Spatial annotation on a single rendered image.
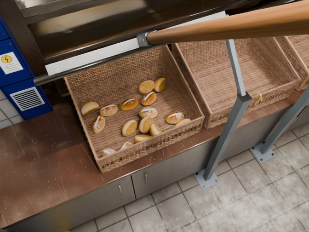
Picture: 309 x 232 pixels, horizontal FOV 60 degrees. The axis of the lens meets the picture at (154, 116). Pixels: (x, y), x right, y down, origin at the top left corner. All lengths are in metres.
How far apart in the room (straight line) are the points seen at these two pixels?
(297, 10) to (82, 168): 1.22
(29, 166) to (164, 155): 0.67
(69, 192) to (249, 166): 1.28
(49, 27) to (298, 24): 1.12
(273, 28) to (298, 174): 1.93
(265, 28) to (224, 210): 1.68
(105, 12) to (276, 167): 1.55
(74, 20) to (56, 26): 0.08
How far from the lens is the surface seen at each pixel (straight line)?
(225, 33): 0.37
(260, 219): 1.98
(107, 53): 0.77
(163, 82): 1.54
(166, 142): 1.34
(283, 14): 0.29
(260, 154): 2.13
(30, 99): 1.49
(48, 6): 1.21
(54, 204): 1.36
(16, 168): 1.49
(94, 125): 1.41
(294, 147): 2.28
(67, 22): 1.29
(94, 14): 1.30
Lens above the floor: 1.82
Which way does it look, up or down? 57 degrees down
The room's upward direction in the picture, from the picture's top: straight up
